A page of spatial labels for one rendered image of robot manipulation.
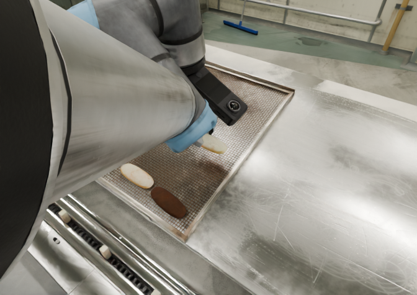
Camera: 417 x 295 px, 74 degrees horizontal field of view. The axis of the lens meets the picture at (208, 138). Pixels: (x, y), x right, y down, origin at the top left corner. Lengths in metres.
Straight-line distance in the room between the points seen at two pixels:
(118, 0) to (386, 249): 0.58
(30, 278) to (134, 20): 0.54
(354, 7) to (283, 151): 3.39
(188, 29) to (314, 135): 0.42
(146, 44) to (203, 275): 0.45
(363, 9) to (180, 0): 3.62
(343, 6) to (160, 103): 3.87
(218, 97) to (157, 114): 0.33
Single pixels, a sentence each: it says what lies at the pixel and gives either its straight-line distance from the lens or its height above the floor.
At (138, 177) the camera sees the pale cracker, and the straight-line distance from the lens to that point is 0.65.
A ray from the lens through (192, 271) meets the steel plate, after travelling 0.62.
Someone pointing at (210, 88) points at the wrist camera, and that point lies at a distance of 0.48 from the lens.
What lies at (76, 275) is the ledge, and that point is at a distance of 0.62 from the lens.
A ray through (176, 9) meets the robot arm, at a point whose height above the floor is 1.27.
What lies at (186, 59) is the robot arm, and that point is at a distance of 0.45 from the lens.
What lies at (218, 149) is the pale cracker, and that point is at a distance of 0.60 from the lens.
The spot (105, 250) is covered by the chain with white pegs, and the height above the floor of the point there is 0.87.
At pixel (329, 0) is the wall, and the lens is 4.02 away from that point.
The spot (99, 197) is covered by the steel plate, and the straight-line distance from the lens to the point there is 0.76.
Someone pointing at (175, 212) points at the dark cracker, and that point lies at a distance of 0.59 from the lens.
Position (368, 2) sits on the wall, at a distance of 3.93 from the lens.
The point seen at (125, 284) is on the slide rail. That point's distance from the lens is 0.59.
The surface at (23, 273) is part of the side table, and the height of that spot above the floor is 0.82.
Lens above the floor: 1.39
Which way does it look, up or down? 41 degrees down
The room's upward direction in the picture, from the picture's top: straight up
